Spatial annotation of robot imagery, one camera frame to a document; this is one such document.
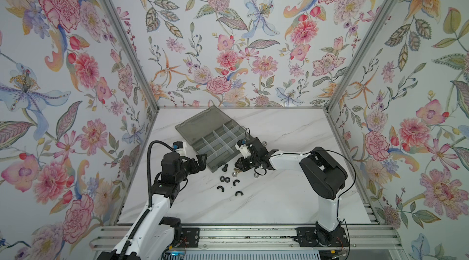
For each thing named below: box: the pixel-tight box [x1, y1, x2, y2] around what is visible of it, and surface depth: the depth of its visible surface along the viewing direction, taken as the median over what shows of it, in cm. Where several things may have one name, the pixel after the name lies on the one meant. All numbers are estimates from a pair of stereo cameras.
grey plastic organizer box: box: [174, 105, 247, 173], surface depth 106 cm
